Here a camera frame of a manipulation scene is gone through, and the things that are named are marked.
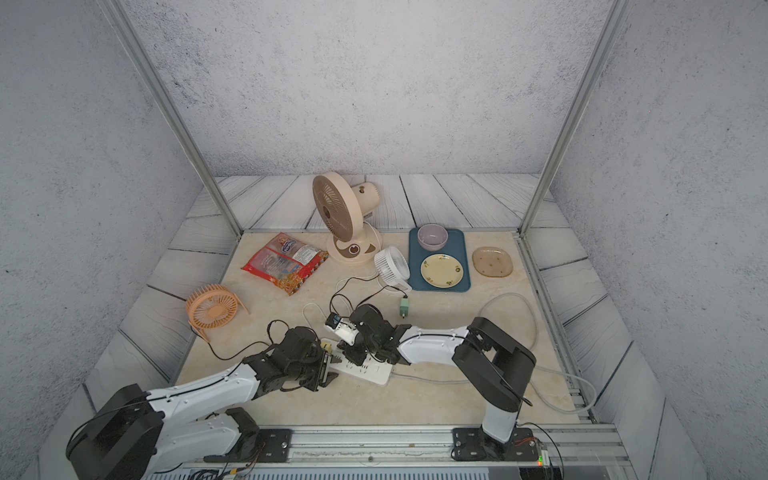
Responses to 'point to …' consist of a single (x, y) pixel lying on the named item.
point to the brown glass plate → (492, 262)
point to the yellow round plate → (442, 270)
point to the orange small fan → (212, 306)
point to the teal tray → (455, 245)
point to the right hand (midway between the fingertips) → (340, 345)
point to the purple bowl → (433, 236)
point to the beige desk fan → (343, 210)
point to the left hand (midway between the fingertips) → (347, 368)
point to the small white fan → (393, 270)
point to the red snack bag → (285, 262)
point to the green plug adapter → (404, 307)
